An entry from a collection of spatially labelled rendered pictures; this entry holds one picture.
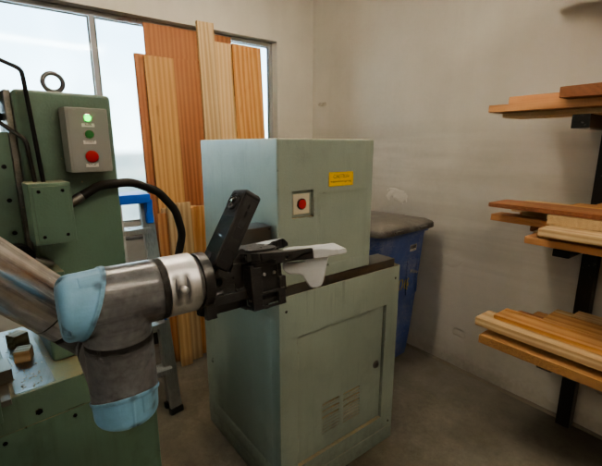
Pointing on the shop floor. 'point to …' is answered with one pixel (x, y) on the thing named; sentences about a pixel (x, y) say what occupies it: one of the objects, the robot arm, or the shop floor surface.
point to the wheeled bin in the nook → (396, 237)
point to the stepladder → (159, 320)
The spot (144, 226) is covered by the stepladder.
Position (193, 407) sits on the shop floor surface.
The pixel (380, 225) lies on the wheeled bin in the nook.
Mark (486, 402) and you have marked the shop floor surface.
